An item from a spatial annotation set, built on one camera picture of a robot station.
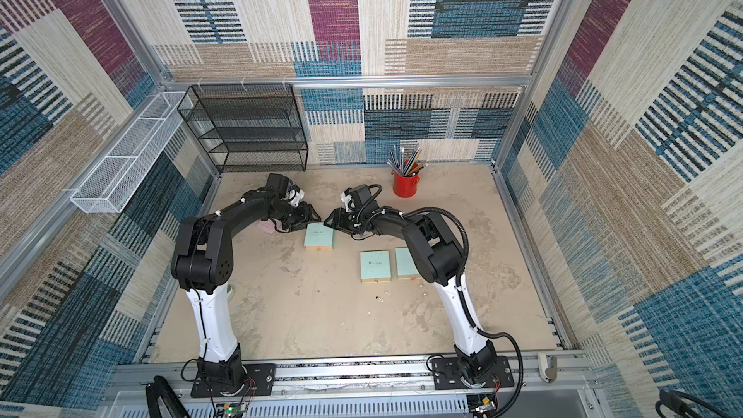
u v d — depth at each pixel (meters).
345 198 0.97
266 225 0.83
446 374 0.73
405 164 1.08
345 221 0.91
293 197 0.91
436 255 0.59
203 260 0.55
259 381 0.73
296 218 0.89
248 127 1.08
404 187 1.08
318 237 0.97
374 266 0.90
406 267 0.88
